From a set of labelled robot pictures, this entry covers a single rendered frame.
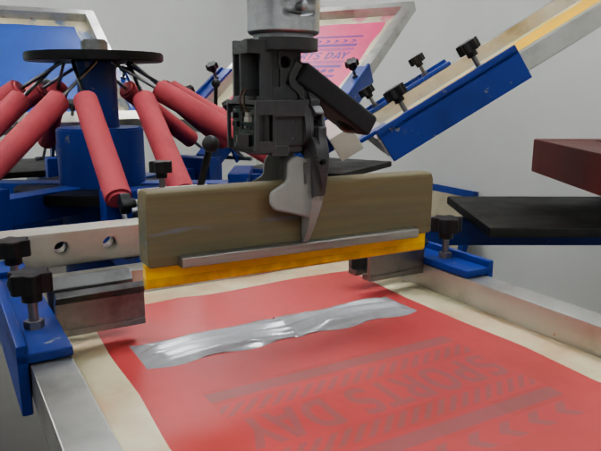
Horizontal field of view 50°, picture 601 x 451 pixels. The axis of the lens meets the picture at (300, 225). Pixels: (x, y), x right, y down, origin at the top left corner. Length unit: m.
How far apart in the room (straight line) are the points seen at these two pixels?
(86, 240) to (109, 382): 0.34
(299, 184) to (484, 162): 2.65
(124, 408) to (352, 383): 0.22
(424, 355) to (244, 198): 0.26
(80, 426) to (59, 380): 0.09
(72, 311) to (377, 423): 0.35
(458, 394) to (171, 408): 0.27
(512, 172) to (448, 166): 0.43
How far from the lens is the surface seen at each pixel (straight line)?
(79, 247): 0.98
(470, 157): 3.35
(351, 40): 2.46
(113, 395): 0.65
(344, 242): 0.71
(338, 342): 0.75
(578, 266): 2.99
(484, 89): 1.28
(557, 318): 0.80
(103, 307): 0.74
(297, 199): 0.67
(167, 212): 0.63
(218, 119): 1.46
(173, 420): 0.60
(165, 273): 0.66
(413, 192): 0.78
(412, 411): 0.61
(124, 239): 0.99
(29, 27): 2.83
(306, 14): 0.66
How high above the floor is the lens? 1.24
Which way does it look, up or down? 12 degrees down
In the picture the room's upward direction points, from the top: straight up
